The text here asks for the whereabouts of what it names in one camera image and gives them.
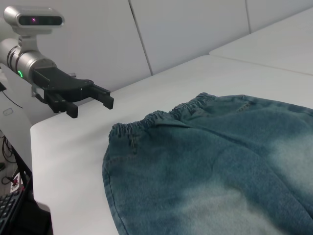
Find white cabinet panel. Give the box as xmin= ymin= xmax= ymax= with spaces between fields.
xmin=0 ymin=64 xmax=34 ymax=173

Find black metal frame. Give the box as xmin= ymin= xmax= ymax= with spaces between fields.
xmin=0 ymin=130 xmax=54 ymax=235

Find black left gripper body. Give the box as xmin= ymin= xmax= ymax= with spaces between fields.
xmin=32 ymin=66 xmax=95 ymax=103

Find black keyboard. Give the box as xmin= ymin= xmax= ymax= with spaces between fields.
xmin=0 ymin=191 xmax=23 ymax=231

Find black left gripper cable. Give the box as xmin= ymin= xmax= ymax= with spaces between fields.
xmin=0 ymin=82 xmax=23 ymax=109

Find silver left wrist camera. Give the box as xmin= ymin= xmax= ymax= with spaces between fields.
xmin=3 ymin=5 xmax=66 ymax=53

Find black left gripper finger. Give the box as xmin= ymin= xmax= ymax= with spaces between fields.
xmin=89 ymin=84 xmax=115 ymax=110
xmin=45 ymin=92 xmax=79 ymax=119

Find red white sticker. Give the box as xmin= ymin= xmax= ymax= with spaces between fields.
xmin=10 ymin=174 xmax=22 ymax=192

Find blue denim shorts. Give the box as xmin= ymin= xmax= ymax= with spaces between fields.
xmin=101 ymin=92 xmax=313 ymax=235

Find black cable bundle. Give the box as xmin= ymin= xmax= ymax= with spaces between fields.
xmin=0 ymin=136 xmax=19 ymax=188

